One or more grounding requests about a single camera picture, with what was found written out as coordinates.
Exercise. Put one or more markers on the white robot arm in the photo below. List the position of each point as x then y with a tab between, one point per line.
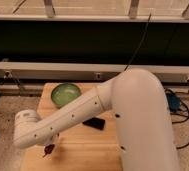
141	111

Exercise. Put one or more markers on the green ceramic bowl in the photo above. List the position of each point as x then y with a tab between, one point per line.
64	93

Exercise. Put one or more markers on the black smartphone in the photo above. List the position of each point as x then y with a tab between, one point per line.
95	122

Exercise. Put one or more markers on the blue power box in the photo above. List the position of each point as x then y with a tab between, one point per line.
173	102

